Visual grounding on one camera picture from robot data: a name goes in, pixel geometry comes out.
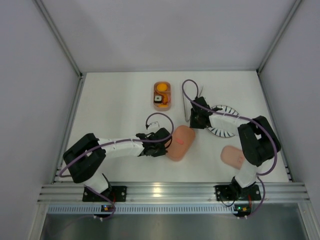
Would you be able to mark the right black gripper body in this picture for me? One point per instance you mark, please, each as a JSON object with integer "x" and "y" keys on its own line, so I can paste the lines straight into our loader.
{"x": 194, "y": 116}

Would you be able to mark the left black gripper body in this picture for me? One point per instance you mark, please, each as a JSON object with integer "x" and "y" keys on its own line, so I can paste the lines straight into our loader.
{"x": 164, "y": 141}

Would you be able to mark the pink lunch box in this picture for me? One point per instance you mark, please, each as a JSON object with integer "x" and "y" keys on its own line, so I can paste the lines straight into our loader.
{"x": 175, "y": 157}
{"x": 155, "y": 92}

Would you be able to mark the pink box lid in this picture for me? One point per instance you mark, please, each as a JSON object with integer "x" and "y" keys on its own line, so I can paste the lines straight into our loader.
{"x": 232, "y": 156}
{"x": 181, "y": 141}

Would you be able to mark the striped round plate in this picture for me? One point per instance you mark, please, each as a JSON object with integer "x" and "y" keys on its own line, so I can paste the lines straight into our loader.
{"x": 219, "y": 132}

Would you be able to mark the metal tongs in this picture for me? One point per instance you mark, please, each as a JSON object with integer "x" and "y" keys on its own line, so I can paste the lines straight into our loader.
{"x": 185, "y": 102}

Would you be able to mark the yellow toy chicken drumstick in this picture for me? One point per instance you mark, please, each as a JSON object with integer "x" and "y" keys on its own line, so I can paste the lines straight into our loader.
{"x": 162, "y": 106}

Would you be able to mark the black white sushi roll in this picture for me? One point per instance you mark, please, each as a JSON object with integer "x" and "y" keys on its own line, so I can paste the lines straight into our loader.
{"x": 158, "y": 99}

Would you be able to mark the orange round toy food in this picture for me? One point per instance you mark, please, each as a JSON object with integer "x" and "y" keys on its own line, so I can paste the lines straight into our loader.
{"x": 162, "y": 87}

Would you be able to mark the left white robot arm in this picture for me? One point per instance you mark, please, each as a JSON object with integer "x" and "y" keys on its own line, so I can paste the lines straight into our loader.
{"x": 85, "y": 157}

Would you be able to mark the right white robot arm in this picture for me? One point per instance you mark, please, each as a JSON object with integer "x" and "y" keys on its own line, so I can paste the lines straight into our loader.
{"x": 259, "y": 144}

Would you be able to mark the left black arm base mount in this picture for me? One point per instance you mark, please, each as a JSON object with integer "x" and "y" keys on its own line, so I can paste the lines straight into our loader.
{"x": 113, "y": 193}

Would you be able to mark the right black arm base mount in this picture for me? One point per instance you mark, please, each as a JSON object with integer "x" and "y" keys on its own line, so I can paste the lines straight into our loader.
{"x": 230, "y": 192}

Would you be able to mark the grey slotted cable duct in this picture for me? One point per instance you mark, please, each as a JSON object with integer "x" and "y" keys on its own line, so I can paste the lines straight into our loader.
{"x": 140, "y": 209}

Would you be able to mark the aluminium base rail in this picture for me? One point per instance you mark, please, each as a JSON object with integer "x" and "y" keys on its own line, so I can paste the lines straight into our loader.
{"x": 171, "y": 193}

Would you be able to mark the left aluminium frame post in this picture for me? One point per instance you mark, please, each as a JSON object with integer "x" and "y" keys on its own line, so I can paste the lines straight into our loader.
{"x": 39, "y": 4}

